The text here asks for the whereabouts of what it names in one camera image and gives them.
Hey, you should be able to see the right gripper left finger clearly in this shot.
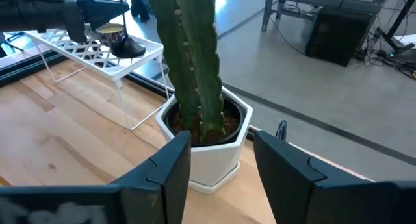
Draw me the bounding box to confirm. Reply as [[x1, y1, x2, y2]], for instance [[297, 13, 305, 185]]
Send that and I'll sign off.
[[0, 130, 192, 224]]

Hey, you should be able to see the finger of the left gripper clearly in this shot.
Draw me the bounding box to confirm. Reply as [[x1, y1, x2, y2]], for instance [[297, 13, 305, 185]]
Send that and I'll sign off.
[[82, 0, 130, 31]]

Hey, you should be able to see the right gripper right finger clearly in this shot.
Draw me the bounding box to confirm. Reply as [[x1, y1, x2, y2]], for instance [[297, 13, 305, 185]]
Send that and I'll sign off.
[[252, 129, 416, 224]]

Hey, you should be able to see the pale candle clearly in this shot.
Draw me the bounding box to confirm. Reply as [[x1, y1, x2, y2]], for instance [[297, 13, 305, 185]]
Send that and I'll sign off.
[[96, 22, 127, 49]]

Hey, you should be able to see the person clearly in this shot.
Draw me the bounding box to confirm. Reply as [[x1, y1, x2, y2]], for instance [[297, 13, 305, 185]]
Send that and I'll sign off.
[[128, 0, 153, 22]]

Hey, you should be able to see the white hexagonal plant pot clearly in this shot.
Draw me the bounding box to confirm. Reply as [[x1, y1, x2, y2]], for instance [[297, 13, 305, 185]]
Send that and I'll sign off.
[[155, 86, 254, 195]]

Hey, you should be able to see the green cactus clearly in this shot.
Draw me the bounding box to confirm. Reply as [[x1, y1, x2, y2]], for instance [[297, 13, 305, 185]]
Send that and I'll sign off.
[[148, 0, 227, 143]]

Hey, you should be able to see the black box cabinet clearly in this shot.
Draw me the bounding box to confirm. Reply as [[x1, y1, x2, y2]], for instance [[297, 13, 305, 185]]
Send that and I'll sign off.
[[305, 6, 374, 68]]

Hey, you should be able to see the black tripod stand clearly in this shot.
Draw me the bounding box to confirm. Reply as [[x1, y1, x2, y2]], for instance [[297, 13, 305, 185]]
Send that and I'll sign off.
[[376, 0, 416, 61]]

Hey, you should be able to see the white wire shelf rack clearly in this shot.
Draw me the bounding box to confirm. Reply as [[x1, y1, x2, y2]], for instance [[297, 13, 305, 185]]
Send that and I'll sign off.
[[24, 28, 170, 131]]

